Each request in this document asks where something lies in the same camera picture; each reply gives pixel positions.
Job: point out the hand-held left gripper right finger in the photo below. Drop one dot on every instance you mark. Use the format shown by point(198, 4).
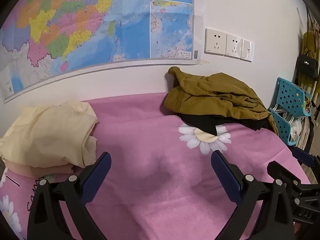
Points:
point(225, 177)

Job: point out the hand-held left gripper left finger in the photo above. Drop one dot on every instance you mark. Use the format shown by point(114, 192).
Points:
point(98, 172)

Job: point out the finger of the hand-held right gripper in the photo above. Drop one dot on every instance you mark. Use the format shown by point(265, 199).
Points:
point(306, 158)
point(282, 173)

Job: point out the olive brown pants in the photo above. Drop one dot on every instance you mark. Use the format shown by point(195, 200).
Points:
point(215, 95)

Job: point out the black garment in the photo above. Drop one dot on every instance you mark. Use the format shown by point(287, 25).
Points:
point(207, 122)

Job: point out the folded beige cloth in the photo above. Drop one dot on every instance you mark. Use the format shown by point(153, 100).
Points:
point(40, 171)

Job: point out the pink floral bed sheet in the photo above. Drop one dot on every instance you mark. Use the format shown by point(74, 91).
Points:
point(150, 142)

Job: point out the cream garment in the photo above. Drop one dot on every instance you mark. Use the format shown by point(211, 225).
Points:
point(50, 132)

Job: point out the blue perforated plastic basket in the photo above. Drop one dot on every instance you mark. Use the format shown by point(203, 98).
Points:
point(287, 97)

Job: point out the black handbag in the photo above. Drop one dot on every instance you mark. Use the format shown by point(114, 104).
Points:
point(308, 66)

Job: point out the yellow hanging garment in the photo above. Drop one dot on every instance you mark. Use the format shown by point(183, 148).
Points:
point(308, 40)

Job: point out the white wall socket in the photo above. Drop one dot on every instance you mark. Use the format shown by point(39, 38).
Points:
point(233, 45)
point(215, 41)
point(247, 50)

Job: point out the colourful wall map poster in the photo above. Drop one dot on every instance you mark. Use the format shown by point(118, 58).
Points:
point(87, 22)

